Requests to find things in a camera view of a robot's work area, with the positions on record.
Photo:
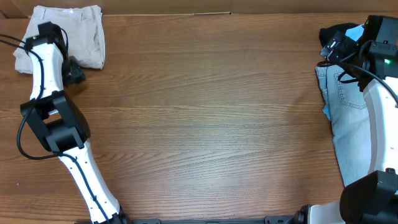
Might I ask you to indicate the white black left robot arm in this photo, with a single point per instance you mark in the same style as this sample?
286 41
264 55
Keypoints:
60 126

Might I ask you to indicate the light blue denim jeans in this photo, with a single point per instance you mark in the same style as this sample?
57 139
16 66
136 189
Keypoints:
346 109

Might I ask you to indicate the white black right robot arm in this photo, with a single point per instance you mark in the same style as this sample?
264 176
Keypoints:
358 80

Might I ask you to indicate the beige khaki shorts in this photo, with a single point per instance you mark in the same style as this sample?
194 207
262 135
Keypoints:
84 30

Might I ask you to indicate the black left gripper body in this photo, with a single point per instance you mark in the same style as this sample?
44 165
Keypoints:
76 74

